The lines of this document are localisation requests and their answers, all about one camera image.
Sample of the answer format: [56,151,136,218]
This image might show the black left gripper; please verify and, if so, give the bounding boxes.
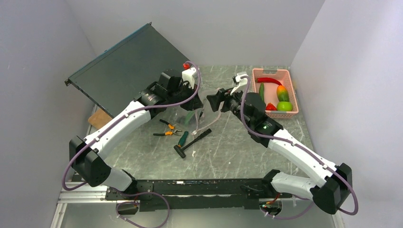
[167,82,204,111]

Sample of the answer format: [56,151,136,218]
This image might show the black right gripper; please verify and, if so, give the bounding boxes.
[207,84,253,128]

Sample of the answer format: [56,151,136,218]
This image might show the clear zip top bag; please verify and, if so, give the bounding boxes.
[174,93,221,135]

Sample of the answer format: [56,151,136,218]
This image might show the green cucumber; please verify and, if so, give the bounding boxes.
[259,83,265,103]

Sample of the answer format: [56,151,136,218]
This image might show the green chili pepper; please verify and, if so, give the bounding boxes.
[184,110,196,127]

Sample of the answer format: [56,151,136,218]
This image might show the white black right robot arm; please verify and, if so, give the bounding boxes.
[207,89,353,215]

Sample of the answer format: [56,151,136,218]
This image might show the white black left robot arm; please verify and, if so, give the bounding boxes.
[66,67,203,200]

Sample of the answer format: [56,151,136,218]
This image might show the red chili pepper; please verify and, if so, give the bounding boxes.
[255,77,282,86]

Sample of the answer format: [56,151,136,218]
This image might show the red tomato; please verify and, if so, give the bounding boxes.
[266,103,277,111]

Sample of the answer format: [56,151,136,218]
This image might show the black hammer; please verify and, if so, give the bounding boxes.
[173,128,212,159]

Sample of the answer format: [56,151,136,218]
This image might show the green lime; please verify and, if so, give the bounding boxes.
[276,101,293,112]

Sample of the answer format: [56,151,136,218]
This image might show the orange green mango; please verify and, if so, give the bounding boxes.
[276,85,289,102]

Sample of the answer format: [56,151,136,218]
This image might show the pink plastic basket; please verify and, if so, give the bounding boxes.
[252,68,299,119]

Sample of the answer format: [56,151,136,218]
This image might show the wooden block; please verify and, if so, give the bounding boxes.
[87,109,112,129]

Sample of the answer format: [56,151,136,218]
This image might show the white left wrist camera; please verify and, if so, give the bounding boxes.
[182,63,197,89]

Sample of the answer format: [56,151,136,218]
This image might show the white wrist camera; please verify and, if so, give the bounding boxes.
[230,72,249,95]
[182,63,197,89]

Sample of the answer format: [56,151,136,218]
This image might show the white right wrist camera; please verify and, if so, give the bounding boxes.
[230,72,249,95]

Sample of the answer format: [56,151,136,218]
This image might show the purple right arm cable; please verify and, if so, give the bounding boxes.
[239,75,360,220]

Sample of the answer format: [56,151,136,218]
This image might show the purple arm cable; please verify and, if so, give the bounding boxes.
[61,60,202,228]
[239,75,360,220]

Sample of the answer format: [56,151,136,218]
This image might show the orange handled pliers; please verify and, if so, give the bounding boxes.
[153,119,182,136]

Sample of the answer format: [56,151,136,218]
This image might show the green handled screwdriver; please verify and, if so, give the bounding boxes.
[177,131,189,147]

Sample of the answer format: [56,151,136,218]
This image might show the dark flat network switch box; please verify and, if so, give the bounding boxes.
[65,23,188,117]

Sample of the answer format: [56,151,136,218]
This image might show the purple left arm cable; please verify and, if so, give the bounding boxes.
[61,60,202,228]

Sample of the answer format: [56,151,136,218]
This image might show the aluminium frame rail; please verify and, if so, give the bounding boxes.
[50,184,107,228]

